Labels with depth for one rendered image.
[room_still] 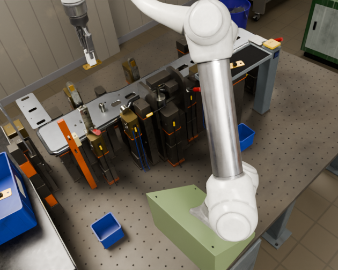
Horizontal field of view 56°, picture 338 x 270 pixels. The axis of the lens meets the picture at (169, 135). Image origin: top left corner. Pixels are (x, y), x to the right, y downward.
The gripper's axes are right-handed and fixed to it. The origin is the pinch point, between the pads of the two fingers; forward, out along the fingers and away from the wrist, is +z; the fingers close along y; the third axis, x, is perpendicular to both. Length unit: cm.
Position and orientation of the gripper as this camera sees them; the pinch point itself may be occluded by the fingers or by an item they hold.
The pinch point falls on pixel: (90, 57)
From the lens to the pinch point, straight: 148.5
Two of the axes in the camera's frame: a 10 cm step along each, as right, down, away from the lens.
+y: -5.8, -5.6, 5.9
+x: -8.1, 4.7, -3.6
